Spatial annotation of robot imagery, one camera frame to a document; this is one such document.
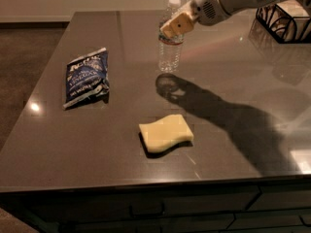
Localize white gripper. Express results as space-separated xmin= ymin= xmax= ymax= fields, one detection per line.
xmin=160 ymin=0 xmax=230 ymax=38

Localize yellow sponge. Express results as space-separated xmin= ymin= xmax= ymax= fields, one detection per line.
xmin=139 ymin=115 xmax=194 ymax=153

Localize dark cabinet drawers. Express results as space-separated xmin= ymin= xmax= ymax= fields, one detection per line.
xmin=1 ymin=180 xmax=311 ymax=233

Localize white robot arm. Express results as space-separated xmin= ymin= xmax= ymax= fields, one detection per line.
xmin=160 ymin=0 xmax=311 ymax=38

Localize clear plastic water bottle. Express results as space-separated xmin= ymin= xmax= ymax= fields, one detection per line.
xmin=158 ymin=0 xmax=184 ymax=73

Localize blue chip bag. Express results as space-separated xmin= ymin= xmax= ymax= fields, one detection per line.
xmin=63 ymin=48 xmax=110 ymax=110

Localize black wire basket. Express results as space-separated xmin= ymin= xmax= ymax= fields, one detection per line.
xmin=256 ymin=0 xmax=311 ymax=44

